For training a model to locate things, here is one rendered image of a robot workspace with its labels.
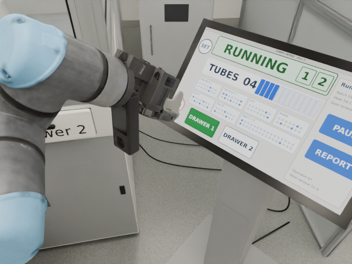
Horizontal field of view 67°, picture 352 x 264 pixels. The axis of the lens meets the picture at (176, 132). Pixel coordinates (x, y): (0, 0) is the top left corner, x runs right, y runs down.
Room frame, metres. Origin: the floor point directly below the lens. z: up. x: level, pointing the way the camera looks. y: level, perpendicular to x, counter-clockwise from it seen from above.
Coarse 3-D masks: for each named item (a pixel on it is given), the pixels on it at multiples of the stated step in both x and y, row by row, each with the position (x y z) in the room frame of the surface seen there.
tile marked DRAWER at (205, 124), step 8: (192, 112) 0.57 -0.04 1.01; (200, 112) 0.56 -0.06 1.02; (184, 120) 0.56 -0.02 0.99; (192, 120) 0.55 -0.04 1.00; (200, 120) 0.54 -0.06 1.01; (208, 120) 0.53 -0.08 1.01; (216, 120) 0.52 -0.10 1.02; (200, 128) 0.53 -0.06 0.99; (208, 128) 0.52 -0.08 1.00; (216, 128) 0.51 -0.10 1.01; (208, 136) 0.50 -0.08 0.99
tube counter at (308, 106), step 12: (240, 84) 0.57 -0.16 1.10; (252, 84) 0.56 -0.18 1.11; (264, 84) 0.54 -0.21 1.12; (276, 84) 0.53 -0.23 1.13; (264, 96) 0.52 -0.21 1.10; (276, 96) 0.51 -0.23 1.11; (288, 96) 0.50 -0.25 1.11; (300, 96) 0.49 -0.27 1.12; (312, 96) 0.48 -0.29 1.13; (288, 108) 0.48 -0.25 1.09; (300, 108) 0.47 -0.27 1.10; (312, 108) 0.46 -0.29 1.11
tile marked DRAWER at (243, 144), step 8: (224, 128) 0.50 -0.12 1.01; (232, 128) 0.50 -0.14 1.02; (224, 136) 0.49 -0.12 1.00; (232, 136) 0.48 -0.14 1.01; (240, 136) 0.47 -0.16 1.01; (248, 136) 0.47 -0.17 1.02; (224, 144) 0.47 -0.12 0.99; (232, 144) 0.47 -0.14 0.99; (240, 144) 0.46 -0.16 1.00; (248, 144) 0.45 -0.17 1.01; (256, 144) 0.45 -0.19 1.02; (240, 152) 0.44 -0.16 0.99; (248, 152) 0.44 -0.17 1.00
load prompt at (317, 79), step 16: (224, 48) 0.66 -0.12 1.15; (240, 48) 0.64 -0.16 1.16; (256, 48) 0.62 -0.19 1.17; (240, 64) 0.61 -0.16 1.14; (256, 64) 0.59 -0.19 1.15; (272, 64) 0.57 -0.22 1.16; (288, 64) 0.56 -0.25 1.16; (304, 64) 0.54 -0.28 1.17; (288, 80) 0.53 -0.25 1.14; (304, 80) 0.51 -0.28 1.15; (320, 80) 0.50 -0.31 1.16
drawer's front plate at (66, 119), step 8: (64, 112) 0.67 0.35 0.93; (72, 112) 0.67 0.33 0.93; (80, 112) 0.67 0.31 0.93; (88, 112) 0.67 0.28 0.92; (56, 120) 0.65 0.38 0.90; (64, 120) 0.66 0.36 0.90; (72, 120) 0.66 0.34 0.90; (80, 120) 0.67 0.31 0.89; (88, 120) 0.67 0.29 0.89; (56, 128) 0.65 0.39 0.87; (64, 128) 0.66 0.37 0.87; (72, 128) 0.66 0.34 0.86; (80, 128) 0.67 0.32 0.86; (88, 128) 0.67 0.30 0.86; (48, 136) 0.64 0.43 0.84; (56, 136) 0.65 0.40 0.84; (64, 136) 0.65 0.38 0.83; (72, 136) 0.66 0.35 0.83; (80, 136) 0.66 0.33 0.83; (88, 136) 0.67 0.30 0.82
